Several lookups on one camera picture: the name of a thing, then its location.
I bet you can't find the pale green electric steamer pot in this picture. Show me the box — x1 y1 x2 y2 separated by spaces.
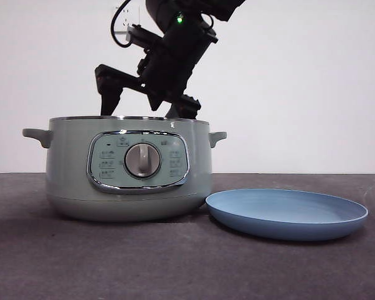
22 115 228 223

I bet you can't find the blue round plate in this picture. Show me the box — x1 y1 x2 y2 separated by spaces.
205 188 369 241

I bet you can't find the black cable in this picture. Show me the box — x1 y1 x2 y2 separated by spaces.
111 0 135 48

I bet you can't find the white wall socket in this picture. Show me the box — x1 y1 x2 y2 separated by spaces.
113 5 141 34

